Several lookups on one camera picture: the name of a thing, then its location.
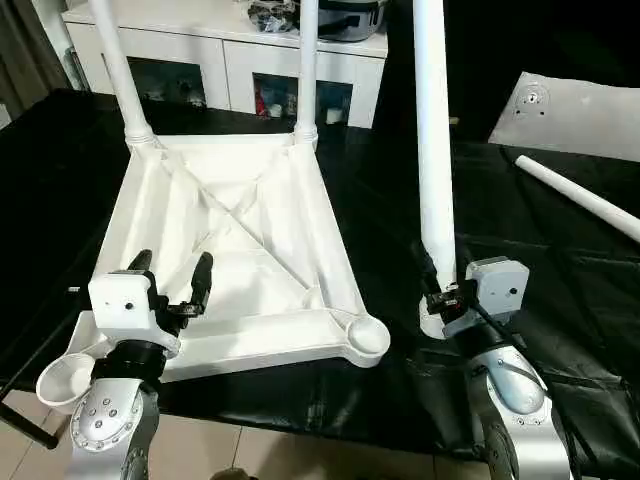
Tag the black work mat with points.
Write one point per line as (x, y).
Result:
(560, 330)

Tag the grey curtain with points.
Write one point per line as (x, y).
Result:
(25, 50)

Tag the black robot left foot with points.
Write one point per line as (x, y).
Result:
(232, 475)

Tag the black rice cooker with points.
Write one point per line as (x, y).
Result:
(350, 18)

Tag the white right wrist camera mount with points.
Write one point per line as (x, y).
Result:
(495, 290)

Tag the dark tangled clutter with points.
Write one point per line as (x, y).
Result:
(272, 14)

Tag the white plastic bag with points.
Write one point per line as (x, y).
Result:
(575, 115)

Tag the white plastic table leg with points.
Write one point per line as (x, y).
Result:
(435, 150)
(120, 70)
(585, 195)
(307, 70)

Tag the white plastic table top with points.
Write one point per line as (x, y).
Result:
(250, 230)

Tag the black cabinet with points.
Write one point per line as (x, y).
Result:
(540, 40)

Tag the white cabinet with glass doors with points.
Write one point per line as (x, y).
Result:
(200, 50)

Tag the red bottle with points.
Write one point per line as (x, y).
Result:
(261, 100)

